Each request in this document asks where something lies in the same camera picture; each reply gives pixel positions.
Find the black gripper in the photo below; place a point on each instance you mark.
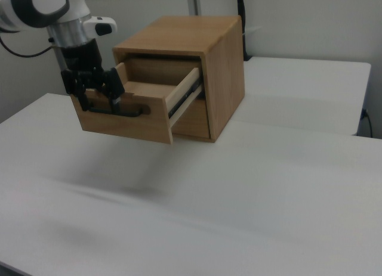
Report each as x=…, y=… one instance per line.
x=80, y=57

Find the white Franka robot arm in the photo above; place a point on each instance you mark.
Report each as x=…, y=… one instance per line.
x=44, y=4

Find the wooden two-drawer cabinet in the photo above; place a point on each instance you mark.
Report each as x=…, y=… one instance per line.
x=194, y=34

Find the grey partition frame post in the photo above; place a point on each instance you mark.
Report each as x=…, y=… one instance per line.
x=193, y=1

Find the black camera stand pole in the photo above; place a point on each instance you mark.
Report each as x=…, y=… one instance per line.
x=242, y=25

